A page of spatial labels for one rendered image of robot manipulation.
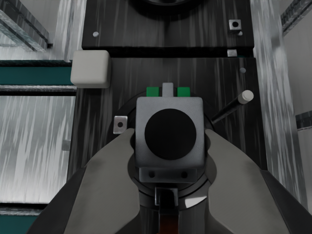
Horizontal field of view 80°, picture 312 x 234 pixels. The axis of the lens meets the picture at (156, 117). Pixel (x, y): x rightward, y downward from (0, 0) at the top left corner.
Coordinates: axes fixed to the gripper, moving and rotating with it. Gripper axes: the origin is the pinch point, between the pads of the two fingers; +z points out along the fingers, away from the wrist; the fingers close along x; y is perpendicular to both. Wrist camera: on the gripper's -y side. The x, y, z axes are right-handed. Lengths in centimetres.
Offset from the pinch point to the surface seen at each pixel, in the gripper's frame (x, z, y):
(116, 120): -5.4, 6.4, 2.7
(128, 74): -5.0, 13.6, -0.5
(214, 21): 6.9, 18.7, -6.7
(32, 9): -28.8, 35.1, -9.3
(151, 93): -1.5, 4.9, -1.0
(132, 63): -4.5, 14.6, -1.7
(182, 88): 1.3, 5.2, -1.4
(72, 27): -14.3, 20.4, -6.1
